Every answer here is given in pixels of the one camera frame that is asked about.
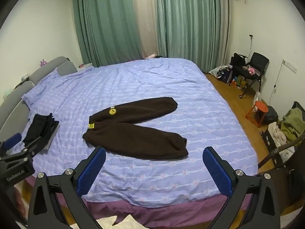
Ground dark brown fleece pants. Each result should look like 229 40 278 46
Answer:
83 97 188 160

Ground white flat board under clothes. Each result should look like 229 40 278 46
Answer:
43 120 59 150

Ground stack of black folded clothes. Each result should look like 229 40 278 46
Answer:
23 113 55 147

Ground grey padded headboard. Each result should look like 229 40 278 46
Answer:
1 56 77 141

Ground blue striped pillow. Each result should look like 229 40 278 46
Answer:
22 69 60 108

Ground pile of green white clothes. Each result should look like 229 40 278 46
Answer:
262 101 304 152

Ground orange metal stool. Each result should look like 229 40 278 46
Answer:
246 101 269 128

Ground purple toy on headboard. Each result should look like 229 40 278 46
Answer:
40 59 47 66

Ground black folding chair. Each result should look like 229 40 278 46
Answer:
233 52 269 99

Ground pink plush toy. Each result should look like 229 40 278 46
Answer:
248 67 255 75

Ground toys and bags on floor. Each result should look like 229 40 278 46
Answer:
208 65 247 90

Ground black bag on chair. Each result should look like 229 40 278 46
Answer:
230 53 248 67

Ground green curtain left panel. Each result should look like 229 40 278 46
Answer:
72 0 142 67

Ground green curtain panel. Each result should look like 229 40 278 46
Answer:
72 0 142 67
156 0 230 72

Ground green curtain right panel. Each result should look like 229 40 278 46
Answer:
156 0 230 72

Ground beige sheer curtain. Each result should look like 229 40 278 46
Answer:
133 0 158 58

